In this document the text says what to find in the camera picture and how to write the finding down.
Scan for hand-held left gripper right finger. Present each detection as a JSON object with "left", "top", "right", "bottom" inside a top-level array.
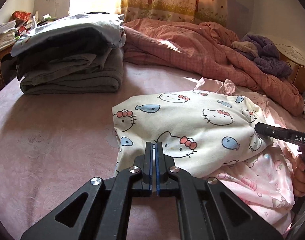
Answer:
[{"left": 156, "top": 142, "right": 284, "bottom": 240}]

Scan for red box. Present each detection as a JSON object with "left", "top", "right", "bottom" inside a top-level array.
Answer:
[{"left": 11, "top": 10, "right": 32, "bottom": 22}]

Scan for wooden headboard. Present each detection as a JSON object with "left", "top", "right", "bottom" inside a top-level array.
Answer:
[{"left": 275, "top": 42, "right": 305, "bottom": 93}]

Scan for pink bed sheet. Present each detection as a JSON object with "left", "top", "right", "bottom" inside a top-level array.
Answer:
[{"left": 0, "top": 62, "right": 305, "bottom": 240}]

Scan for carved wooden desk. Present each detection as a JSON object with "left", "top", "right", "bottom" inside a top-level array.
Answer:
[{"left": 0, "top": 40, "right": 18, "bottom": 88}]

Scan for pink cat print pajama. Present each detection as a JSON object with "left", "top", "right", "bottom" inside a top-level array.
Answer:
[{"left": 193, "top": 77, "right": 296, "bottom": 240}]

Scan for black garment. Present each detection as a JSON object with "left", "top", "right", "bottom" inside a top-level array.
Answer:
[{"left": 17, "top": 26, "right": 113, "bottom": 63}]

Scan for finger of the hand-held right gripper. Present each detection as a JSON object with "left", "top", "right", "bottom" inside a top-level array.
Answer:
[{"left": 254, "top": 122, "right": 291, "bottom": 141}]

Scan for purple fleece blanket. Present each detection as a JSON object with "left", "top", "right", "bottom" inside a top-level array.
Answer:
[{"left": 239, "top": 32, "right": 293, "bottom": 81}]

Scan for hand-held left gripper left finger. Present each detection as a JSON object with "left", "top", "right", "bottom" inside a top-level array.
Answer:
[{"left": 20, "top": 141, "right": 152, "bottom": 240}]

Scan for pink plaid quilt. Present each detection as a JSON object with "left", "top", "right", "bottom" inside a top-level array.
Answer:
[{"left": 122, "top": 19, "right": 304, "bottom": 117}]

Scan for grey knit garment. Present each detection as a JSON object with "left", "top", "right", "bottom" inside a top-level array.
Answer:
[{"left": 20, "top": 49, "right": 124, "bottom": 95}]

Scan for tree print curtain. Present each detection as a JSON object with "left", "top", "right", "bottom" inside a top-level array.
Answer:
[{"left": 120, "top": 0, "right": 229, "bottom": 27}]

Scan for light blue cat print garment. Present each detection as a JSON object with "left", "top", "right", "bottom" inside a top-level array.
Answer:
[{"left": 11, "top": 14, "right": 127, "bottom": 57}]

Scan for white cat print pants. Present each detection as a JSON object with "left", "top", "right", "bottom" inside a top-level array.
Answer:
[{"left": 112, "top": 90, "right": 274, "bottom": 178}]

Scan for person's right hand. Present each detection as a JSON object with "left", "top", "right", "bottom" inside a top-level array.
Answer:
[{"left": 291, "top": 152, "right": 305, "bottom": 198}]

